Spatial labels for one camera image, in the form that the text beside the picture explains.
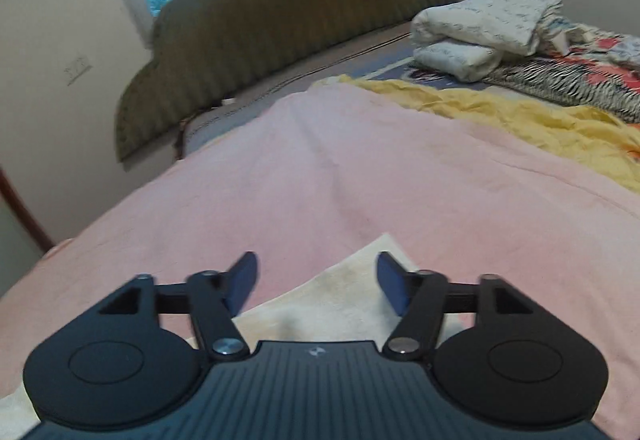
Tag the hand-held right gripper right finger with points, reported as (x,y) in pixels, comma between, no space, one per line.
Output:
(392,280)

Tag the cream patterned pants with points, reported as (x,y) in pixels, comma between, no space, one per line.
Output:
(320,300)

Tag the grey mattress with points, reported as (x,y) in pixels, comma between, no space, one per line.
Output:
(300,75)

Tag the yellow cloth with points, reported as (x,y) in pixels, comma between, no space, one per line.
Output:
(550,120)

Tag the white wall switch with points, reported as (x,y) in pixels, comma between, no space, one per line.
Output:
(78,69)

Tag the floral printed blanket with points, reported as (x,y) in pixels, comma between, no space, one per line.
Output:
(605,55)

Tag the zebra-striped blanket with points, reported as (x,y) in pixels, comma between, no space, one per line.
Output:
(555,83)

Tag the green quilted headboard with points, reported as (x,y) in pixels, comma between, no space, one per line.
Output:
(280,5)

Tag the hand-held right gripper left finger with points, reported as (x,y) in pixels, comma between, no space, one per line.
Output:
(242,280)

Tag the pink blanket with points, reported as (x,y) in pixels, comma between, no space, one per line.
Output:
(350,170)

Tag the white folded pillows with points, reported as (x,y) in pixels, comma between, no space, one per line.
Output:
(480,20)

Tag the brown wooden door frame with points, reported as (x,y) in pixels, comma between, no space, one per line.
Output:
(27,215)

